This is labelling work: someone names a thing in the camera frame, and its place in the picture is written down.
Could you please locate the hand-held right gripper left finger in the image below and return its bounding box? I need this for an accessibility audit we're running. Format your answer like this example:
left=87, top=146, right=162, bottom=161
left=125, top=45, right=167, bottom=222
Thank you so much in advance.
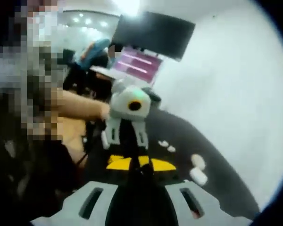
left=30, top=156, right=142, bottom=226

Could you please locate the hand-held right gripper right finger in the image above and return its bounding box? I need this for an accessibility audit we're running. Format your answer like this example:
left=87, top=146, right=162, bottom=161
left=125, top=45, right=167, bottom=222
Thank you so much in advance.
left=141, top=158, right=253, bottom=226

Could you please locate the white charging case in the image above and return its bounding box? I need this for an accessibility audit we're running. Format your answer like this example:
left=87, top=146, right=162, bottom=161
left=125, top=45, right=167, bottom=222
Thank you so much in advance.
left=189, top=168, right=208, bottom=186

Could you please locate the beige oval charging case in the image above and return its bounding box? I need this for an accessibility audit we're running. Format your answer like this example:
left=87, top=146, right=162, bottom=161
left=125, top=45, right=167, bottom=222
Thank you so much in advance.
left=191, top=153, right=206, bottom=170

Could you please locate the laptop with purple screen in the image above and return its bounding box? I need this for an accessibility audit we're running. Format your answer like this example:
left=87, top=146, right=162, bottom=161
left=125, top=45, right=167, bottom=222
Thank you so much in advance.
left=110, top=46, right=165, bottom=87

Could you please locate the black wall monitor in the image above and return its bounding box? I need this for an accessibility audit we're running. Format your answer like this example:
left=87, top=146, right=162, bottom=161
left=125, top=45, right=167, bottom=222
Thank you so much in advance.
left=112, top=11, right=196, bottom=62

